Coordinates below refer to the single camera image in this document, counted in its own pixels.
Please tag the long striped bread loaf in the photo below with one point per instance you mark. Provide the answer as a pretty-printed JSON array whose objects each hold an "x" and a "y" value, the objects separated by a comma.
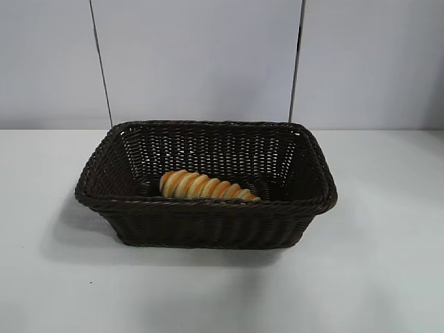
[{"x": 194, "y": 187}]

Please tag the dark brown wicker basket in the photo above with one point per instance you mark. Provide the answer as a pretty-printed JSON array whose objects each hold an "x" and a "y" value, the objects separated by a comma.
[{"x": 208, "y": 225}]

